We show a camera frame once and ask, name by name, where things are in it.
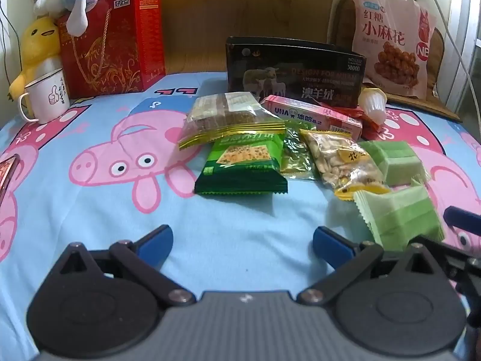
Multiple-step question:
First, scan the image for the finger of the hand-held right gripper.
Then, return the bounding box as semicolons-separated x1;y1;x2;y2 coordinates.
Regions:
443;206;481;234
413;234;481;311

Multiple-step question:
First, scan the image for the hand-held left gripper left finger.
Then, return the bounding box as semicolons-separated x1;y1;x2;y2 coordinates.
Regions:
51;224;197;306

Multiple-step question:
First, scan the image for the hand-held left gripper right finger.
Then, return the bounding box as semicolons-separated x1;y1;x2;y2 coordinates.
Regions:
298;226;444;306

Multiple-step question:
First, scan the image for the light green snack packet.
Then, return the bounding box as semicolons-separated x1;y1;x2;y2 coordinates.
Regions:
353;185;445;252
359;140;431;187

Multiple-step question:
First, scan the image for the yellow peanut packet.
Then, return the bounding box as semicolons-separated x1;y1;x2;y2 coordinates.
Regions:
299;130;391;201

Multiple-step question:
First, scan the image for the green pea packet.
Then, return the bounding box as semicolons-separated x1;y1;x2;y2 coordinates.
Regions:
280;127;318;181

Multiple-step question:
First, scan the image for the green cracker packet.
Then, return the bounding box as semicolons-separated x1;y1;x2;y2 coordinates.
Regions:
194;132;289;196

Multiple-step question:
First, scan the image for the red snack packet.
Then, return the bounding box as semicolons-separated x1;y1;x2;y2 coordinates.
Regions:
331;106;380;141

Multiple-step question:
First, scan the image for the long pink snack box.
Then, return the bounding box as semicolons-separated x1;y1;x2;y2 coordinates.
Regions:
261;95;363;140

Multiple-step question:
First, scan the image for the white jelly cup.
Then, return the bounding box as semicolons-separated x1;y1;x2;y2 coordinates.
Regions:
357;88;388;125

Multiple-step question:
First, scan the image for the brown cracker packet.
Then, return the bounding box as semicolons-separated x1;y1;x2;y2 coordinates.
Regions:
177;92;286;151

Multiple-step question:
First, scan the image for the black tin box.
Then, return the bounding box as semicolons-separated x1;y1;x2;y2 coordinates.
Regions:
225;37;364;110

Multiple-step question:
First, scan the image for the printed blue blanket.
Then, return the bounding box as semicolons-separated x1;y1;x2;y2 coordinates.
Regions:
0;71;481;361

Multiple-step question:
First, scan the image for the smartphone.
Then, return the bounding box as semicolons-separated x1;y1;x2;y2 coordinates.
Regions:
0;154;19;204

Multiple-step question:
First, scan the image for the white enamel mug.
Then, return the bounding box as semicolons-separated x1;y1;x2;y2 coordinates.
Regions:
18;68;71;125

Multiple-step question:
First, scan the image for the large pink snack bag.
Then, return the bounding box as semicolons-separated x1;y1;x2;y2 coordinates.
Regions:
349;0;438;98

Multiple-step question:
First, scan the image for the red gift box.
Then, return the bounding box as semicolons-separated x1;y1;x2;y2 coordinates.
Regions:
56;0;167;100

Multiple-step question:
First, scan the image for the yellow duck plush toy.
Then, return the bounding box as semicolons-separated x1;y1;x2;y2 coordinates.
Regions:
9;17;63;102

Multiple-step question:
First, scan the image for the wooden headboard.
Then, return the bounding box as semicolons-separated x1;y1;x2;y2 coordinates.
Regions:
32;0;339;74

